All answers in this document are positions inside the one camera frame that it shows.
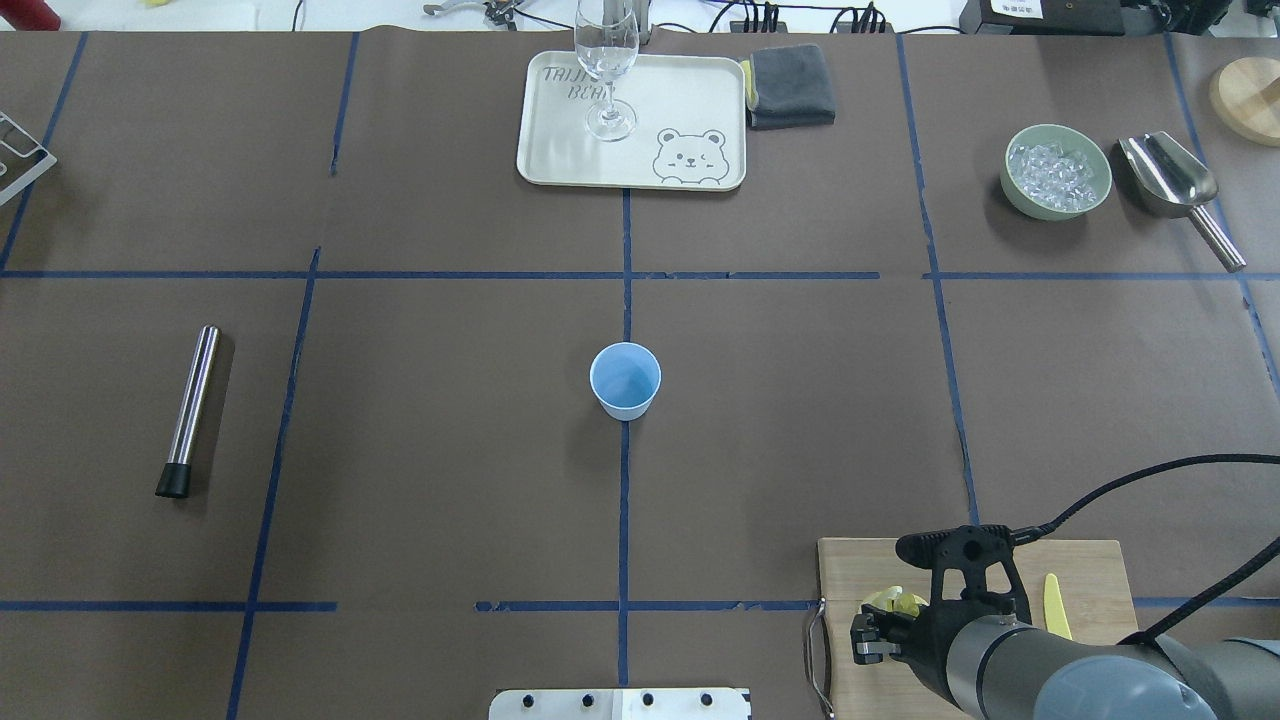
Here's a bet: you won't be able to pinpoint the steel ice scoop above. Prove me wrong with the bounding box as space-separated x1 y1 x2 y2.
1117 131 1247 273

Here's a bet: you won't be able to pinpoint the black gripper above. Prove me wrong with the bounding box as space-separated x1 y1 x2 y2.
851 605 947 685

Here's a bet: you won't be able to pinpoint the steel muddler black tip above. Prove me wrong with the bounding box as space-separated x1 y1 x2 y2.
154 325 221 498

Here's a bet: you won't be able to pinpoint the green bowl of ice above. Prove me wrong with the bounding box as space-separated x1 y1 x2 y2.
998 124 1114 222

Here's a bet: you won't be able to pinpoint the wooden cup tree stand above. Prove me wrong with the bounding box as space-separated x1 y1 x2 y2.
1210 56 1279 149

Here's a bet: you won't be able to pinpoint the clear wine glass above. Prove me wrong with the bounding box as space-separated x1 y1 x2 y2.
573 1 640 142

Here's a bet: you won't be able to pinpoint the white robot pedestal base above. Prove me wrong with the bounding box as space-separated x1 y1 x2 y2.
488 687 753 719

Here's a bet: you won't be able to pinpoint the yellow plastic knife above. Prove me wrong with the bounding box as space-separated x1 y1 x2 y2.
1042 571 1073 641

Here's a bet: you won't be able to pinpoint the white wire cup rack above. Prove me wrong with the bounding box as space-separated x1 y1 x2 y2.
0 111 58 205

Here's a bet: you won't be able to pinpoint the red bottle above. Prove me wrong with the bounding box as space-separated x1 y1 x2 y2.
0 0 61 31

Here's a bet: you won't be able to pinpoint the bamboo cutting board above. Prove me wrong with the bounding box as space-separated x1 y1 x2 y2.
817 538 1139 720

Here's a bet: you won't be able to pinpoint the light blue cup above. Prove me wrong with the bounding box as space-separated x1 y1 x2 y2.
588 342 662 421

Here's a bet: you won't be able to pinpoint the yellow lemon slices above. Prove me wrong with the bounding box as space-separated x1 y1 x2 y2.
861 585 929 618

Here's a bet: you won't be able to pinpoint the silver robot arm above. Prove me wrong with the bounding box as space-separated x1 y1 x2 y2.
850 605 1279 719

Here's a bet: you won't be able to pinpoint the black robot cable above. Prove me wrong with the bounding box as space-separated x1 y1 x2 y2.
1010 454 1280 641

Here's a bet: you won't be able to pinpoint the cream bear tray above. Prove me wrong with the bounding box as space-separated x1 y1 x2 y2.
516 51 748 192

